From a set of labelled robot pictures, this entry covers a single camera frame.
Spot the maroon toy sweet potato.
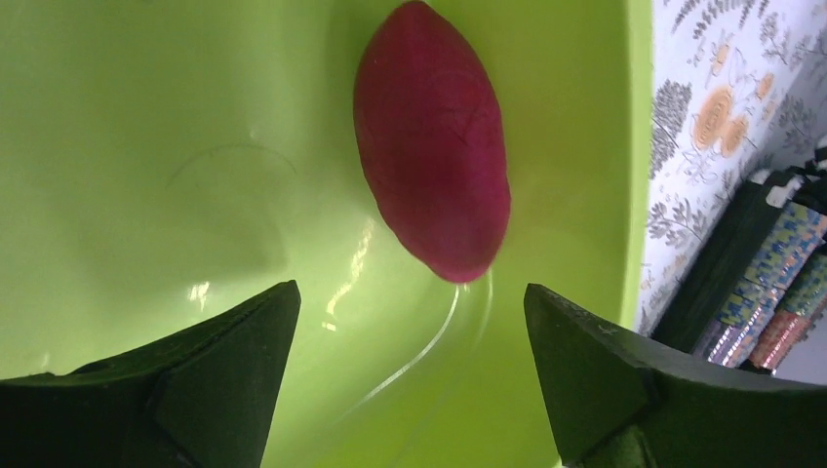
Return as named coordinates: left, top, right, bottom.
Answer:
left=353, top=1, right=511, bottom=284

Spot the black poker chip case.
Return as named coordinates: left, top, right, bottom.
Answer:
left=650, top=148, right=826, bottom=368

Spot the floral table mat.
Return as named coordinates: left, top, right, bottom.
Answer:
left=638, top=0, right=826, bottom=333

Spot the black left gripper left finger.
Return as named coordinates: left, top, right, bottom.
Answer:
left=1, top=281, right=301, bottom=467

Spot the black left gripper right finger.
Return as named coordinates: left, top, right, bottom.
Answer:
left=524, top=284, right=826, bottom=467

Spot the green plastic tub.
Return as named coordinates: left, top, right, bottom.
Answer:
left=1, top=1, right=653, bottom=467

